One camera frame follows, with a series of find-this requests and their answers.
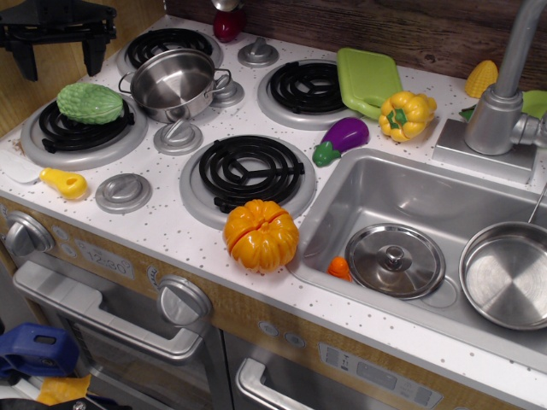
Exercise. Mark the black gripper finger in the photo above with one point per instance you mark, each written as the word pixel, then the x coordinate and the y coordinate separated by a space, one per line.
pixel 25 60
pixel 94 50

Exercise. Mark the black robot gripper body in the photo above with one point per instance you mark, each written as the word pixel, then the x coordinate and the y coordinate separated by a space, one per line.
pixel 52 22

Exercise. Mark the green bumpy toy squash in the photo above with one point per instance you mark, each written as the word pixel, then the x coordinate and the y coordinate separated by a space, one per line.
pixel 89 104

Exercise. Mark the small steel pot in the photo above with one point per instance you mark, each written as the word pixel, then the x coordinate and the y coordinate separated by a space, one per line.
pixel 176 85

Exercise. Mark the silver stove knob behind pot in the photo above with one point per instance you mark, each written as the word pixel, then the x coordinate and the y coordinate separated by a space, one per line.
pixel 226 93

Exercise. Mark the steel pot lid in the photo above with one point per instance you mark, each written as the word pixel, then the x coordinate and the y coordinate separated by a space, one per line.
pixel 395 260

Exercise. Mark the steel frying pan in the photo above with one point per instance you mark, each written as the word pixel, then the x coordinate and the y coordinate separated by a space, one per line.
pixel 502 271

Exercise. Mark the front left black burner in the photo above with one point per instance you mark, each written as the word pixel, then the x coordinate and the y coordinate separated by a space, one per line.
pixel 51 139

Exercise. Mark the silver stove knob middle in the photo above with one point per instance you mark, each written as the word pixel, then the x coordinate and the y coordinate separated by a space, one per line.
pixel 180 138

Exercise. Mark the red toy bottle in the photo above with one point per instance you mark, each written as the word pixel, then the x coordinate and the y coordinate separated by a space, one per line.
pixel 230 19

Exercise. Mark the silver stove knob front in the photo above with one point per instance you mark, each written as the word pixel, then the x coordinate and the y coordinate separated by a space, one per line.
pixel 123 193

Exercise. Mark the silver stove knob back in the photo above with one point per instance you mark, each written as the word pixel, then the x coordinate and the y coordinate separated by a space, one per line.
pixel 258 54

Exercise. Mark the centre front black burner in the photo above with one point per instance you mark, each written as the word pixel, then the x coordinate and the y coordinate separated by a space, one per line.
pixel 231 171

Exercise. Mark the silver oven dial left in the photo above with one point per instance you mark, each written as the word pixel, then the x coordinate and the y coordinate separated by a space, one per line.
pixel 26 235

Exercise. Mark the silver oven dial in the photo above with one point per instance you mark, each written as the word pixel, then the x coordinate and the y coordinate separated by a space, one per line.
pixel 180 302
pixel 26 235

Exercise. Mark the back right black burner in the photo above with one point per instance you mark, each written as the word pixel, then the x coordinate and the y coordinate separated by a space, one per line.
pixel 303 95

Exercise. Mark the orange toy pumpkin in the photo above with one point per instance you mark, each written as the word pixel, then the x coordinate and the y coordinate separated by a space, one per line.
pixel 261 236

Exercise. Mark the silver oven dial right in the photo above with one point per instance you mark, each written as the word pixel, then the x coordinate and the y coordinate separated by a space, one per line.
pixel 180 302

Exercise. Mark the purple toy eggplant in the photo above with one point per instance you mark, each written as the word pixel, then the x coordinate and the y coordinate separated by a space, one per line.
pixel 344 135

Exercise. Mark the green plastic cutting board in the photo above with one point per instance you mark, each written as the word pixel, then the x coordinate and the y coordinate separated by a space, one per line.
pixel 366 79

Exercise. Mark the steel sink basin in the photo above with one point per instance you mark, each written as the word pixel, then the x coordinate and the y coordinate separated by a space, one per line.
pixel 369 187

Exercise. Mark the blue clamp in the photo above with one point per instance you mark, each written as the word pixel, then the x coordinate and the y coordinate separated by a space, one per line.
pixel 38 350

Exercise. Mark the yellow toy bell pepper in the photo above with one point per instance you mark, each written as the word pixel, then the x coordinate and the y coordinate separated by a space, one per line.
pixel 405 115

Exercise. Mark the orange toy carrot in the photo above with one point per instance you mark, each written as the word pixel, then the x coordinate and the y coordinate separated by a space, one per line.
pixel 339 268

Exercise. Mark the yellow cloth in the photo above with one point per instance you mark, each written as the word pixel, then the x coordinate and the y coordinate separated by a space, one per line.
pixel 56 390

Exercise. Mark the yellow toy corn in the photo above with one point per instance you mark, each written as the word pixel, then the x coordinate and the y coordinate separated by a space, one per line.
pixel 482 76

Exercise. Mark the silver toy faucet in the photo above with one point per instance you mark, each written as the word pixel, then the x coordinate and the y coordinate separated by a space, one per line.
pixel 499 139

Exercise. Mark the yellow handled white spatula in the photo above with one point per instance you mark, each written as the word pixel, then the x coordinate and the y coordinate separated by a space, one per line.
pixel 71 186

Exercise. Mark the silver oven door handle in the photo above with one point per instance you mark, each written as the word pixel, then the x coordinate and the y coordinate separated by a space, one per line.
pixel 81 303

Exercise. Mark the silver dishwasher door handle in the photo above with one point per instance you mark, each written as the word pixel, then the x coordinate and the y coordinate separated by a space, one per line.
pixel 250 382

